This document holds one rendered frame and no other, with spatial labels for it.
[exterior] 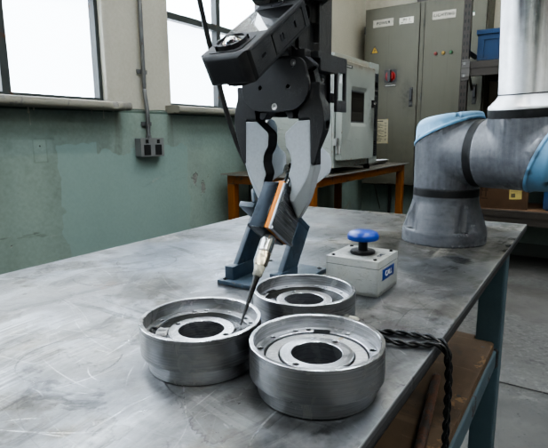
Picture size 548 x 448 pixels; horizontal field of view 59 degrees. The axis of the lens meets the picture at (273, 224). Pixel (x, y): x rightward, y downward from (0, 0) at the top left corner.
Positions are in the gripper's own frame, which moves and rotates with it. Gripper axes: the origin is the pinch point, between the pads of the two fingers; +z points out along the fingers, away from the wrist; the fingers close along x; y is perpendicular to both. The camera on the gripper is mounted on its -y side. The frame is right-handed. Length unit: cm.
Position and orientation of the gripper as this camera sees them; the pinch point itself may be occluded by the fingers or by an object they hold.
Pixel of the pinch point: (280, 204)
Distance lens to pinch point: 46.4
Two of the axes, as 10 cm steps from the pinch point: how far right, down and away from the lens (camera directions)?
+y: 5.4, -1.6, 8.3
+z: 0.1, 9.8, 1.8
